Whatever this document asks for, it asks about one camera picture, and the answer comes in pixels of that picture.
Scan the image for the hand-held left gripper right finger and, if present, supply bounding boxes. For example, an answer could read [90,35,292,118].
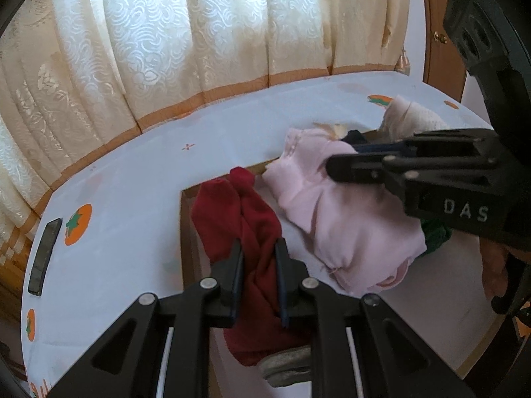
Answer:
[274,238,478,398]

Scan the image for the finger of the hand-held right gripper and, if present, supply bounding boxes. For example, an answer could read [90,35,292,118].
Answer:
[354,129,494,158]
[325,153,419,185]

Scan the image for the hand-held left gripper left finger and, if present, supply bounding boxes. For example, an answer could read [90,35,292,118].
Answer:
[50,238,245,398]

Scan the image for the green underwear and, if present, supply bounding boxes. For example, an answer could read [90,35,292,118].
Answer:
[417,218,453,258]

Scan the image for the cream mesh underwear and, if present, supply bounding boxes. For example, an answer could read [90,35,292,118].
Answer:
[375,95,449,144]

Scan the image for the red underwear grey waistband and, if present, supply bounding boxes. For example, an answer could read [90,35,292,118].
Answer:
[191,166,316,388]

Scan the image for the smooth pink underwear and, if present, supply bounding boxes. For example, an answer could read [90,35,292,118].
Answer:
[262,128,427,295]

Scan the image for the shallow cardboard tray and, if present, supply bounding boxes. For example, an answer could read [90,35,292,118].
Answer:
[179,128,416,398]

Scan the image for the person's right hand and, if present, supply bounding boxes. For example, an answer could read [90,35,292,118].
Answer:
[481,238,517,301]

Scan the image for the curtain tassel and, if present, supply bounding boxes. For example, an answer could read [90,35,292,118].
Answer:
[394,47,411,75]

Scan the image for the wooden dresser with tablecloth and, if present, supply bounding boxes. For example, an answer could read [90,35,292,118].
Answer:
[19,70,515,398]

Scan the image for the wooden door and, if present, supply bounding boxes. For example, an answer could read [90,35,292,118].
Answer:
[417,0,469,88]

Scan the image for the cream patterned curtain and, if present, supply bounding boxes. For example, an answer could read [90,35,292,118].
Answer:
[0,0,416,233]

